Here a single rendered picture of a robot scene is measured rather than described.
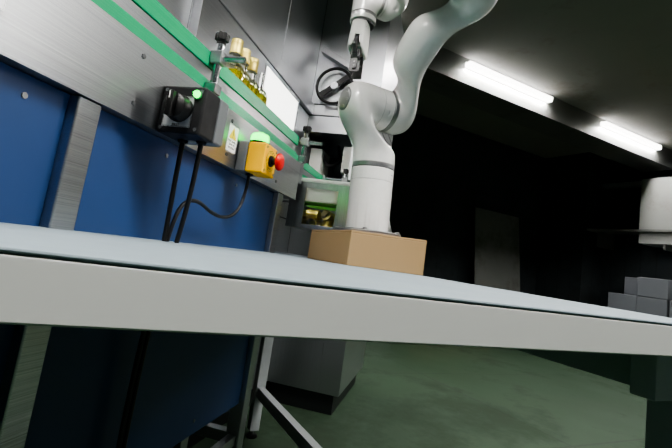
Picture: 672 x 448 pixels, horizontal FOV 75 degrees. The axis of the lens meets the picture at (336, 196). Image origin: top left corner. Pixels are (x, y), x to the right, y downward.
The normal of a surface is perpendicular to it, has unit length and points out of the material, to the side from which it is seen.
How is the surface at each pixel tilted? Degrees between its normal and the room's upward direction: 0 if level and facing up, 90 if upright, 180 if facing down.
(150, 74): 90
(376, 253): 90
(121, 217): 90
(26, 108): 90
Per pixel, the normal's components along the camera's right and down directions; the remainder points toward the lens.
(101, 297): 0.47, -0.05
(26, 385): 0.96, 0.11
